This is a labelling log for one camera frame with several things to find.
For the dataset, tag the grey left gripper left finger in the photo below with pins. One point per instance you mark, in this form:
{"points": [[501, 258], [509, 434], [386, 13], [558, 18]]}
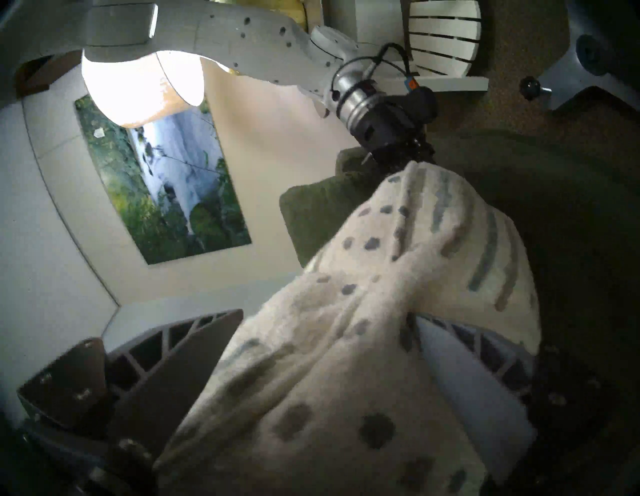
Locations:
{"points": [[160, 385]]}

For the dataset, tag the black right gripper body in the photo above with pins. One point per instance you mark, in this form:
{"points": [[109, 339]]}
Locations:
{"points": [[390, 135]]}

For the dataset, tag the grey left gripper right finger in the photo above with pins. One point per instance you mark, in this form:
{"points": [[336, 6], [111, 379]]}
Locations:
{"points": [[475, 395]]}

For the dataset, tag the cream dotted striped cushion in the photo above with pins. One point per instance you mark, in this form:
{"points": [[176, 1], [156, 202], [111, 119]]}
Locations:
{"points": [[325, 375]]}

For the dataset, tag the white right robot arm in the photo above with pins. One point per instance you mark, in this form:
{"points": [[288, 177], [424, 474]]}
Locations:
{"points": [[240, 40]]}

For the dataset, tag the green sofa armrest cushion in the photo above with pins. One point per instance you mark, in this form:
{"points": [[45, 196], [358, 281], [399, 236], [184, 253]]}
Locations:
{"points": [[320, 215]]}

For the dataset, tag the white slatted chair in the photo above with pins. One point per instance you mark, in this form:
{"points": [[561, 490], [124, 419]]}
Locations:
{"points": [[445, 35]]}

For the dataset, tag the black base knob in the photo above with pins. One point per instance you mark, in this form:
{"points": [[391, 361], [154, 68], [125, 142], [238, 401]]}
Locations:
{"points": [[531, 88]]}

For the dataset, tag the green fabric sofa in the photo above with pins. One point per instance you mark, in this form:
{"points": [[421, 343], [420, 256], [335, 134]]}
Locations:
{"points": [[575, 250]]}

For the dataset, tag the waterfall landscape painting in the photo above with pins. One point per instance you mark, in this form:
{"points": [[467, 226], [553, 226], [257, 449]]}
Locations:
{"points": [[175, 200]]}

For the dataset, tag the black round base dial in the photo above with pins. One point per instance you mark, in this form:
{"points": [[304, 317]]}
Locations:
{"points": [[592, 47]]}

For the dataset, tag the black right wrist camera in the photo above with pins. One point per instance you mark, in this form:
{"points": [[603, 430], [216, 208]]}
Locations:
{"points": [[420, 102]]}

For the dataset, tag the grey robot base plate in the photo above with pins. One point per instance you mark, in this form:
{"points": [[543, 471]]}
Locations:
{"points": [[590, 80]]}

